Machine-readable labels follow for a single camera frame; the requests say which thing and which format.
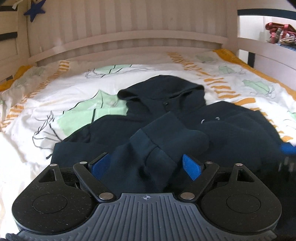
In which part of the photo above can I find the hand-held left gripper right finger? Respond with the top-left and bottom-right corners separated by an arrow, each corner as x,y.
178,153 -> 255,202

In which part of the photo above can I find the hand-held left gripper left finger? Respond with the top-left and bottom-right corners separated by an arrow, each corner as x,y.
38,152 -> 116,202

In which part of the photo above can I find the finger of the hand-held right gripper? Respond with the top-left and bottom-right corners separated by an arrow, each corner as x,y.
277,142 -> 296,183

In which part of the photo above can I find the navy blue hoodie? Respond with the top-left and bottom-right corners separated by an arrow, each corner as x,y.
50,75 -> 284,194

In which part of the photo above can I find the pile of colourful clothes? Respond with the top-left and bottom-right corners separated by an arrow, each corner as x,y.
265,22 -> 296,46

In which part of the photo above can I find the white printed duvet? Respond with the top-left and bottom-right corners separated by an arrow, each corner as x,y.
0,47 -> 296,235

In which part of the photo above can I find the white drawer cabinet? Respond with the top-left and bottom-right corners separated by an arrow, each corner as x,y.
0,0 -> 31,82

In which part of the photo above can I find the white slatted wooden headboard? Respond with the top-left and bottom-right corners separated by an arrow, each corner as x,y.
26,0 -> 239,63

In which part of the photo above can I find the blue star decoration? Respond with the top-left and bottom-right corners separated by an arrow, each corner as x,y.
24,0 -> 47,23

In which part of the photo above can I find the white bed side rail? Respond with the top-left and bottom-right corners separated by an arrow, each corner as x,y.
236,2 -> 296,78

